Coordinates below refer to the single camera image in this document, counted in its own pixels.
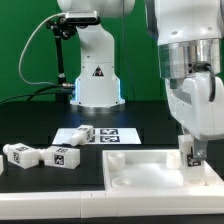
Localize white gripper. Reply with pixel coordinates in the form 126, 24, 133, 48
165, 72, 224, 161

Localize white square table top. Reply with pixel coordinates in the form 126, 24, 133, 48
102, 150, 224, 190

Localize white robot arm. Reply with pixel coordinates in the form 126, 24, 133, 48
57, 0, 224, 161

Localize white marker sheet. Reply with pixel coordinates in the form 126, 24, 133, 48
53, 128, 141, 146

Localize white L-shaped fence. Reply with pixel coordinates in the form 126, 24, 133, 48
0, 186, 224, 220

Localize white block at left edge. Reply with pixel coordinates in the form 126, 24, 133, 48
0, 155, 4, 176

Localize black cables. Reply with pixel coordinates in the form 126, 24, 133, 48
0, 83, 76, 105

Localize silver camera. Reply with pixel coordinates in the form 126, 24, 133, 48
65, 11, 100, 25

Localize black camera stand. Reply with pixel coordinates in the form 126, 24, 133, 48
46, 17, 76, 103

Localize grey camera cable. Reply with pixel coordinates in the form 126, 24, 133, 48
18, 12, 66, 87

